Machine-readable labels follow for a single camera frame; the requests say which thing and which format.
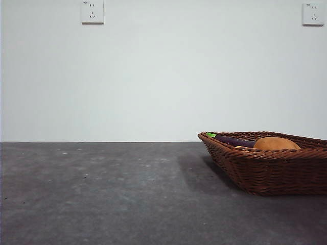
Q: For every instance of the purple eggplant with green stem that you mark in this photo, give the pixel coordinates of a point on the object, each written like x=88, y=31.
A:
x=230, y=140

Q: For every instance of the brown potato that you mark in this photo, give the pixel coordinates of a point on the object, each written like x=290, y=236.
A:
x=276, y=144

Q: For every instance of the brown wicker basket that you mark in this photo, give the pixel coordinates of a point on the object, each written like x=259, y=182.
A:
x=268, y=173

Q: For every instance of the white wall socket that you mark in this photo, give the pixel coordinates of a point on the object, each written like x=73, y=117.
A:
x=92, y=12
x=313, y=14

